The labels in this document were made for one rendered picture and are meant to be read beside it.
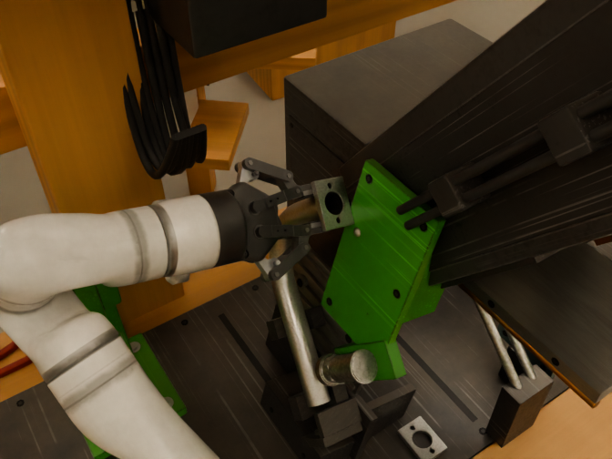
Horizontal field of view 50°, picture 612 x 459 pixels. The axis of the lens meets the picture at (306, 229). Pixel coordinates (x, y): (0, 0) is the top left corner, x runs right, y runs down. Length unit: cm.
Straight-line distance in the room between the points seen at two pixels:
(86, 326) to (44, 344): 4
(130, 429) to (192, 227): 19
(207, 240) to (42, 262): 15
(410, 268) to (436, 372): 33
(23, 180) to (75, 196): 199
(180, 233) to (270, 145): 223
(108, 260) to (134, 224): 4
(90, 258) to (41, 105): 27
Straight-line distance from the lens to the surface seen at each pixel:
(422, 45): 98
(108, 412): 57
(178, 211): 62
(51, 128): 82
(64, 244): 57
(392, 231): 69
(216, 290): 109
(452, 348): 101
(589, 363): 75
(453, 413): 95
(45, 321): 62
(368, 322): 75
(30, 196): 279
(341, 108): 83
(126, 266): 60
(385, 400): 87
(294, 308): 82
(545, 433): 97
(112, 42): 80
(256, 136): 288
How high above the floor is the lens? 171
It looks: 44 degrees down
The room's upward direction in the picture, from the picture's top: straight up
